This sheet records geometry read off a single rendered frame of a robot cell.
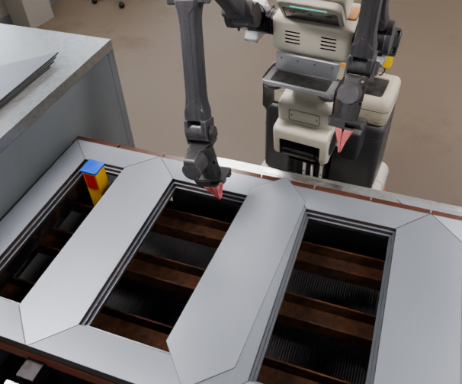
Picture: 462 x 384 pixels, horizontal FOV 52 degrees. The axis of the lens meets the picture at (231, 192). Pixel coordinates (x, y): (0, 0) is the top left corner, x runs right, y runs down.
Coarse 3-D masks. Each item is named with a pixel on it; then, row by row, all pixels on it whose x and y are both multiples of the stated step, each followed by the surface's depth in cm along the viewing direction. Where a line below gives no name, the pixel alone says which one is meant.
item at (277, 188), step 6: (258, 186) 152; (264, 186) 152; (270, 186) 152; (276, 186) 152; (282, 186) 151; (288, 186) 151; (270, 192) 150; (276, 192) 150; (282, 192) 149; (288, 192) 149; (294, 192) 149; (294, 198) 147; (300, 198) 147
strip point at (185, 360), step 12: (168, 348) 113; (180, 348) 113; (180, 360) 111; (192, 360) 111; (204, 360) 111; (216, 360) 111; (180, 372) 109; (192, 372) 109; (204, 372) 109; (216, 372) 109
